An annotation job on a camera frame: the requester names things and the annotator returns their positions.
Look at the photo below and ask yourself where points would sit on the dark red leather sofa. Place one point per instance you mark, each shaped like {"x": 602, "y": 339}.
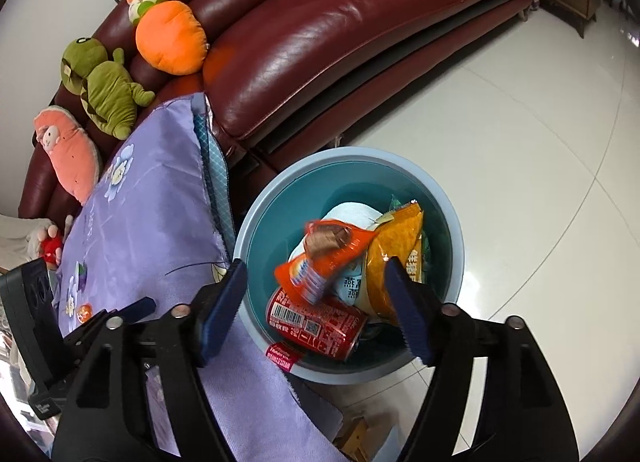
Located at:
{"x": 320, "y": 41}

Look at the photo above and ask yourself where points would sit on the orange-yellow snack bag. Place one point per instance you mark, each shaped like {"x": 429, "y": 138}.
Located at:
{"x": 395, "y": 237}

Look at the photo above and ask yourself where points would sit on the green plush toy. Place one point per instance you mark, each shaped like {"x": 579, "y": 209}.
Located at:
{"x": 107, "y": 91}

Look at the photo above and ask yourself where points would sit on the cardboard box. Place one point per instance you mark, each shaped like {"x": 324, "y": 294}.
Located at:
{"x": 362, "y": 439}

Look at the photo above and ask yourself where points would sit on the small red packet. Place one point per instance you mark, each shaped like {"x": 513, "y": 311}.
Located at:
{"x": 285, "y": 356}

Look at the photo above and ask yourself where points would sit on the white plush toy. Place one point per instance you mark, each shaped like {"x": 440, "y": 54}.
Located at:
{"x": 20, "y": 242}

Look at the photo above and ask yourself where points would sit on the small red plush toy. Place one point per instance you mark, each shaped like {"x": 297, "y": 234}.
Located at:
{"x": 51, "y": 244}

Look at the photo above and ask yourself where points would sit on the orange carrot plush toy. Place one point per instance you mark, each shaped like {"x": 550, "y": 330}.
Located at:
{"x": 170, "y": 36}

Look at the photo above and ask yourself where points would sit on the orange-red snack packet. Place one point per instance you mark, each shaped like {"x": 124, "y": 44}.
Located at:
{"x": 330, "y": 252}

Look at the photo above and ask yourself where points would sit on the red soda can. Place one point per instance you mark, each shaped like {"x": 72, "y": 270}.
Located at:
{"x": 320, "y": 324}

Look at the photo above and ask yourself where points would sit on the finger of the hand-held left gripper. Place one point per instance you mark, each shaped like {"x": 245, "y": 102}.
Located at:
{"x": 137, "y": 308}

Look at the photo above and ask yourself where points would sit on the blue plastic trash bin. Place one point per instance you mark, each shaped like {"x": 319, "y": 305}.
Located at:
{"x": 280, "y": 242}

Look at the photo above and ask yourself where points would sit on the pink salmon plush toy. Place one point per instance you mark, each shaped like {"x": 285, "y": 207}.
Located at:
{"x": 70, "y": 151}

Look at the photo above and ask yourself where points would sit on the blue checkered cloth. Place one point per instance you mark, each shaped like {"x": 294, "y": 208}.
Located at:
{"x": 217, "y": 171}

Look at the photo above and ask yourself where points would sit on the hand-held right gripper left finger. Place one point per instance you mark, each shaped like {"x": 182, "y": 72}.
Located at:
{"x": 225, "y": 307}

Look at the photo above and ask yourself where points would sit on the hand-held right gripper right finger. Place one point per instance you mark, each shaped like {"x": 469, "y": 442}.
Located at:
{"x": 407, "y": 312}

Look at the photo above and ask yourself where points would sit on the purple floral blanket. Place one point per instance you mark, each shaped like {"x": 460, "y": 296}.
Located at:
{"x": 150, "y": 222}

